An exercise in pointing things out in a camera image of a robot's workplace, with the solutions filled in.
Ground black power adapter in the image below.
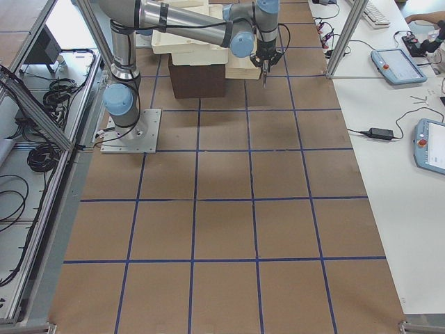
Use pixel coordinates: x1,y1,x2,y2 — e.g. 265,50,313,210
360,127,395,141

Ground cream plastic tray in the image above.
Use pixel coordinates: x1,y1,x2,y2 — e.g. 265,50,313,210
152,1,229,65

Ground lower teach pendant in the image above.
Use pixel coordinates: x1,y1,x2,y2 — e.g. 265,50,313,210
414,118,445,175

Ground coiled black cables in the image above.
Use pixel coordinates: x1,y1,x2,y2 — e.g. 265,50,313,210
26,142,65,174

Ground teach pendant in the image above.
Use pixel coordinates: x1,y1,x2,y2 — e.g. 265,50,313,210
414,118,445,175
370,49,428,85

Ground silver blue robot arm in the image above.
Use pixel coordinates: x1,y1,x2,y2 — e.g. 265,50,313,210
99,1,282,82

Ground light wooden drawer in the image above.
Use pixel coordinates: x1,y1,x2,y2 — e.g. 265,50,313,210
225,54,261,80

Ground aluminium frame post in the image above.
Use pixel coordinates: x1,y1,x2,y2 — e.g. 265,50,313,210
326,0,367,79

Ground dark brown wooden cabinet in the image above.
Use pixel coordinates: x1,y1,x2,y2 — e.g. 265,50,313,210
168,56,226,99

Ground grey orange scissors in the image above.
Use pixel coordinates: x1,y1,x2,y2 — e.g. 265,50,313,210
261,60,269,86

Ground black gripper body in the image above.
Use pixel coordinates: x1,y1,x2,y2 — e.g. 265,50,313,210
251,38,280,67

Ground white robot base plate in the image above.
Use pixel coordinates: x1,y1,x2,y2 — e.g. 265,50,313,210
100,109,161,154

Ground white keyboard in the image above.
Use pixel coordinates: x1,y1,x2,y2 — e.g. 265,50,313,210
362,1,391,29

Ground upper teach pendant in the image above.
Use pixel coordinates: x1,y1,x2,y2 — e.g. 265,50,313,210
370,49,428,85

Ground person forearm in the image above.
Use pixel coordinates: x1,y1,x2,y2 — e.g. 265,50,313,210
405,11,445,24

